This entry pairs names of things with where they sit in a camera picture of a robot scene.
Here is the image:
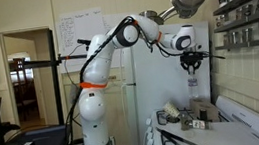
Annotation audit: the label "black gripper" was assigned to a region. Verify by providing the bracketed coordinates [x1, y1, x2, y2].
[180, 51, 208, 77]

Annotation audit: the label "clear plastic water bottle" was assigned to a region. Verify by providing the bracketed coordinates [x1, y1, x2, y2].
[185, 72, 202, 101]

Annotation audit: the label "white refrigerator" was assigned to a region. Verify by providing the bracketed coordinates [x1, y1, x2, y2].
[115, 18, 225, 145]

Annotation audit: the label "white bowl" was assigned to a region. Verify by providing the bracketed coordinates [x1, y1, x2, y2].
[162, 99, 181, 120]

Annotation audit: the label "black cylinder shaker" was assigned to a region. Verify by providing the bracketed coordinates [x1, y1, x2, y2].
[198, 107, 209, 122]

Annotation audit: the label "grey cylinder shaker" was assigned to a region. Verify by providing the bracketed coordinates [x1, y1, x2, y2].
[178, 109, 191, 131]

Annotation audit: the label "small white labelled shaker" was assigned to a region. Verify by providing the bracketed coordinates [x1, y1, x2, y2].
[189, 116, 212, 133]

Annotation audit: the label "hanging steel pot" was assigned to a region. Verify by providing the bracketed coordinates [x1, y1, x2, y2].
[138, 8, 166, 29]

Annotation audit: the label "black tongs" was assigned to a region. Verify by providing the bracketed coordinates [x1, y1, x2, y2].
[156, 121, 213, 145]

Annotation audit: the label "handwritten paper sheet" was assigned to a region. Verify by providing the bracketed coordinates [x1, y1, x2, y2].
[52, 6, 112, 74]

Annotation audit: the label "dark wooden chair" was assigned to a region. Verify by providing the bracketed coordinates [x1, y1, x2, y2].
[8, 56, 41, 124]

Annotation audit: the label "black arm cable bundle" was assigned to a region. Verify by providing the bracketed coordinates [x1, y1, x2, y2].
[51, 14, 152, 145]

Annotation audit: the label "black camera stand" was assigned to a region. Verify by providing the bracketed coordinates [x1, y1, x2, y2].
[17, 24, 101, 130]

